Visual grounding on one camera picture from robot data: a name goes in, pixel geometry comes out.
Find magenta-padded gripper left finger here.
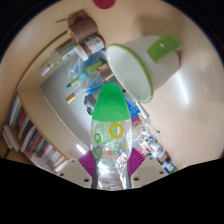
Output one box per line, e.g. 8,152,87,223
54,149,99,190

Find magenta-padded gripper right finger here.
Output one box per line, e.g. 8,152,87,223
127,147,169,188

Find clear bottle with green cap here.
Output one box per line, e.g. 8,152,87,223
90,83,133,191

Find under-shelf light bar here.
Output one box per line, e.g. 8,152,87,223
75,143,87,155

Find wooden shelf unit with books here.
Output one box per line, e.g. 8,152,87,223
1,31,91,174

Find blue and white box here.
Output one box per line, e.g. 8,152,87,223
124,96,141,119

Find grey shaker bottle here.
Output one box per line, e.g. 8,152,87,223
83,92,99,116

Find clear bottle with gold cap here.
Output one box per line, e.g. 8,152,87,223
65,74,108,104

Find slim bottle with green cap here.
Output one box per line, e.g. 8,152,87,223
65,59,109,89

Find tall clear glass bottle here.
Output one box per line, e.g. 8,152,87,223
39,39,81,78

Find brown jar with white lid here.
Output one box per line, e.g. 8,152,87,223
73,35,106,62

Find brown cup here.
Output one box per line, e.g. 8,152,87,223
55,9,99,45

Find white mug with green handle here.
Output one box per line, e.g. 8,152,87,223
105,34,183,104

